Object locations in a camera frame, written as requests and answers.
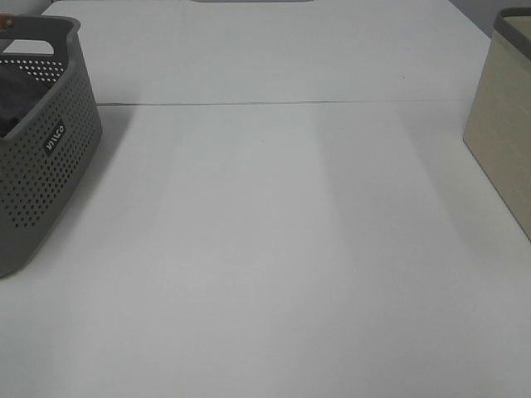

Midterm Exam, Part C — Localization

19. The dark grey towel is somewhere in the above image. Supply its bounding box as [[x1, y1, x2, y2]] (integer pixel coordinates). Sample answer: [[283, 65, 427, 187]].
[[1, 69, 48, 138]]

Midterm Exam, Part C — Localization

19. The grey perforated plastic basket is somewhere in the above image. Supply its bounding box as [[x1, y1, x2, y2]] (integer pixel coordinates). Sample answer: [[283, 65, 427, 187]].
[[1, 14, 103, 277]]

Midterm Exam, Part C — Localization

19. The beige fabric storage bin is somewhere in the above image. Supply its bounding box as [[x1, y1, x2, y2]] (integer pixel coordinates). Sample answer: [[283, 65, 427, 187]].
[[463, 7, 530, 237]]

